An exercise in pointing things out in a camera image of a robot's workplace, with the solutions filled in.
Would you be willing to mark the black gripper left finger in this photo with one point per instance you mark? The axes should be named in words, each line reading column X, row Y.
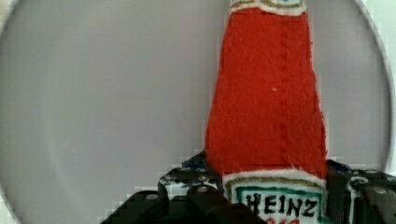
column 189, row 194

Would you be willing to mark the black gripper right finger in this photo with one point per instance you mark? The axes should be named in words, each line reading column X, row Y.
column 360, row 196

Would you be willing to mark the red plush ketchup bottle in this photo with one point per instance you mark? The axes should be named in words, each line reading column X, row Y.
column 265, row 135

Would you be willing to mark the grey round plate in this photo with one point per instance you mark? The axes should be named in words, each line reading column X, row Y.
column 100, row 98

